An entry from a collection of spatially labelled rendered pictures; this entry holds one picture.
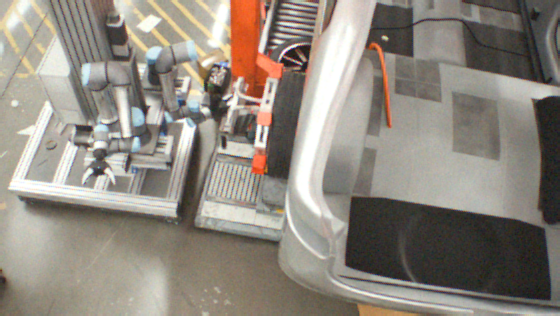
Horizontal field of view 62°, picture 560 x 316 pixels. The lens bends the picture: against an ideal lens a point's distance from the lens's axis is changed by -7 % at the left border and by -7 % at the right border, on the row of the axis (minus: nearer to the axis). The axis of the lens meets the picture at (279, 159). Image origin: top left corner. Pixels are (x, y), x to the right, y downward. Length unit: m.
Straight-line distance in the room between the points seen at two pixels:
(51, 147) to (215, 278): 1.58
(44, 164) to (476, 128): 3.00
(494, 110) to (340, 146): 1.12
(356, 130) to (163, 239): 1.70
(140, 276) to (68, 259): 0.54
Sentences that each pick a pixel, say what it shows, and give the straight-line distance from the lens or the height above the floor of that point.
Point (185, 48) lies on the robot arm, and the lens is 2.83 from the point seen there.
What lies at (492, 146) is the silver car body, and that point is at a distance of 3.12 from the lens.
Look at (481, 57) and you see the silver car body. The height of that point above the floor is 0.80.
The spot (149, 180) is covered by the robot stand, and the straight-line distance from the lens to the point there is 3.66.
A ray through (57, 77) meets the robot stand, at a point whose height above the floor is 1.21.
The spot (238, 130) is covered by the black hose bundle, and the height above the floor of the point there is 0.99.
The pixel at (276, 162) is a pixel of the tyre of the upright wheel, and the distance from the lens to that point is 2.86.
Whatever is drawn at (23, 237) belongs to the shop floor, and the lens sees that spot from 3.96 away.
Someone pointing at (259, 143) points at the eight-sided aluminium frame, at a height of 0.98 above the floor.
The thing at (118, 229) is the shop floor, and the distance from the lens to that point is 3.76.
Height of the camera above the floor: 3.31
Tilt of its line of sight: 57 degrees down
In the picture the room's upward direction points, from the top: 6 degrees clockwise
